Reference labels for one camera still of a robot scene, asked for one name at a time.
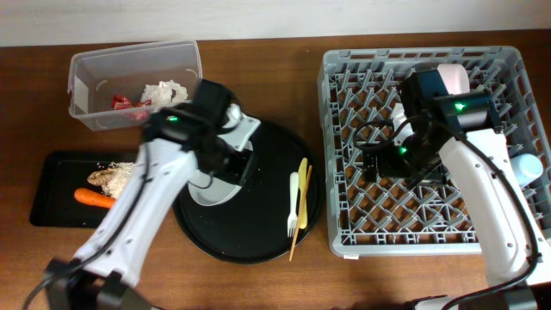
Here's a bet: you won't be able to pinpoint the light blue cup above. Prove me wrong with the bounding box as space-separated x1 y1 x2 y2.
511 153 543 187

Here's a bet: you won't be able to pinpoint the rectangular black tray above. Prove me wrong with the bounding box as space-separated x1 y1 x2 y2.
29 151 137 228

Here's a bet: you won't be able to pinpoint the white napkin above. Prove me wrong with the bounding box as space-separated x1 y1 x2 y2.
141 80 189 105

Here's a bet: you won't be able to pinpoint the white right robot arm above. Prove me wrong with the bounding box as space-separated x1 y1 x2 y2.
353 64 550 309

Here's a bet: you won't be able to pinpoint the rice and food scraps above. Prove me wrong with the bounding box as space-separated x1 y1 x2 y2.
87 162 135 200

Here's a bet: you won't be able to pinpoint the clear plastic bin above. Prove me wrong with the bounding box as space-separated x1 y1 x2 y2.
67 40 202 131

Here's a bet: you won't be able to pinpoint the wooden chopstick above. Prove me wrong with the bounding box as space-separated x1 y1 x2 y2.
288 165 313 262

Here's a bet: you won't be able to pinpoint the round black tray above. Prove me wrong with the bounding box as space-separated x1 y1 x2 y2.
173 120 325 264

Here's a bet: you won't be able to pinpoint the grey plate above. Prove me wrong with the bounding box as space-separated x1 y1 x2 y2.
187 141 255 207

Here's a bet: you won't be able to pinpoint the orange carrot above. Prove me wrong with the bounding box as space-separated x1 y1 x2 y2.
74 188 115 209

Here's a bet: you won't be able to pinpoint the red snack wrapper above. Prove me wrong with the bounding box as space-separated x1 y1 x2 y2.
111 95 152 121

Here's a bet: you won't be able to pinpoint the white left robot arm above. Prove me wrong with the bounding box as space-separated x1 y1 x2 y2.
22 79 261 309

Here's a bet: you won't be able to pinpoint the grey dishwasher rack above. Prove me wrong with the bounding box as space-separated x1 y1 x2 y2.
318 46 550 258

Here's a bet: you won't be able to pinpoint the yellow plastic knife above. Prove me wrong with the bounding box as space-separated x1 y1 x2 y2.
298 158 307 229

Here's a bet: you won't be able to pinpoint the white plastic fork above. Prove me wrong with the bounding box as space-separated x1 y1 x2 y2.
287 172 300 238

